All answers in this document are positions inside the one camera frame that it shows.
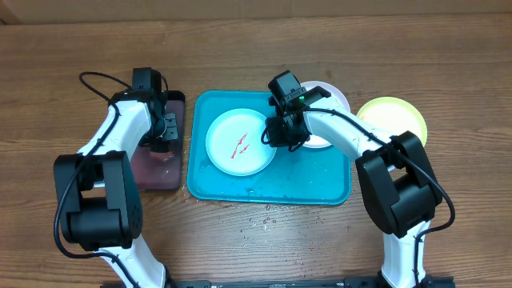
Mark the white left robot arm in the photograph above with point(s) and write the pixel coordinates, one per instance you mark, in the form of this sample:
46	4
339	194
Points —
99	211

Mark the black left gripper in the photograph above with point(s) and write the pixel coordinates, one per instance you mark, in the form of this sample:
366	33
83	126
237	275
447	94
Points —
172	132

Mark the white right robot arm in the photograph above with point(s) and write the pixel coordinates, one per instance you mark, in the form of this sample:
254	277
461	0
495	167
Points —
398	185

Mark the teal plastic tray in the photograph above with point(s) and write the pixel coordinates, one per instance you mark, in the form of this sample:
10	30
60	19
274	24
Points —
304	177

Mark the yellow green plate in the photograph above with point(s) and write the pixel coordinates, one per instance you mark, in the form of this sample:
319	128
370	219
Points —
394	115

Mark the dark red water tray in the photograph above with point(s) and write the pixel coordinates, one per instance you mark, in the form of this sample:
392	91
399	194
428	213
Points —
153	175

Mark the light blue plate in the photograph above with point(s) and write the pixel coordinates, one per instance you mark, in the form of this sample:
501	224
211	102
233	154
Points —
234	145

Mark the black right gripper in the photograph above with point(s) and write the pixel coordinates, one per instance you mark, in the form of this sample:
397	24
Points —
280	141

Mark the pink white plate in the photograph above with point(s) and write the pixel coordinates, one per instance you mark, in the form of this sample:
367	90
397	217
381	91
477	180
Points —
316	142

